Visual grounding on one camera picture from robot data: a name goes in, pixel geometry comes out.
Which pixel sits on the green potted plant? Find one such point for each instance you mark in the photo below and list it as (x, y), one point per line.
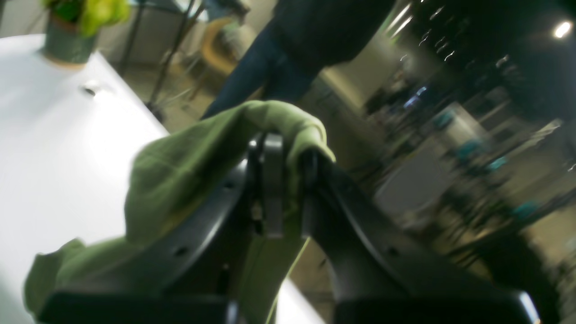
(87, 17)

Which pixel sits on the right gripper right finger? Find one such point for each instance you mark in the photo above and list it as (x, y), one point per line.
(380, 275)

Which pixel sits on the grey plant pot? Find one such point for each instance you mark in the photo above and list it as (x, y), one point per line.
(65, 45)

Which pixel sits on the olive green T-shirt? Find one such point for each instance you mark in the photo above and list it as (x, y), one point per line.
(171, 177)

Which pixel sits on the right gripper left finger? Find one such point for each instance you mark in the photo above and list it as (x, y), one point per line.
(191, 275)

